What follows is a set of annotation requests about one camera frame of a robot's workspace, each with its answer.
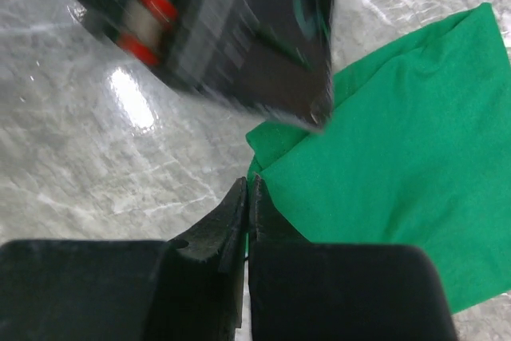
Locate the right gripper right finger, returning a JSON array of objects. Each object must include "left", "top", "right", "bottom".
[{"left": 248, "top": 178, "right": 458, "bottom": 340}]

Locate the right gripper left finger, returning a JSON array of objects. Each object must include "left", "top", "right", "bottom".
[{"left": 1, "top": 178, "right": 248, "bottom": 340}]

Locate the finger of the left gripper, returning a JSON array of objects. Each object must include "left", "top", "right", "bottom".
[{"left": 223, "top": 0, "right": 340, "bottom": 134}]

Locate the green t shirt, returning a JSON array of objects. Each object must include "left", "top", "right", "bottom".
[{"left": 246, "top": 3, "right": 510, "bottom": 312}]

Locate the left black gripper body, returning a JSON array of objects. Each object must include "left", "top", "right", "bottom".
[{"left": 67, "top": 0, "right": 256, "bottom": 98}]

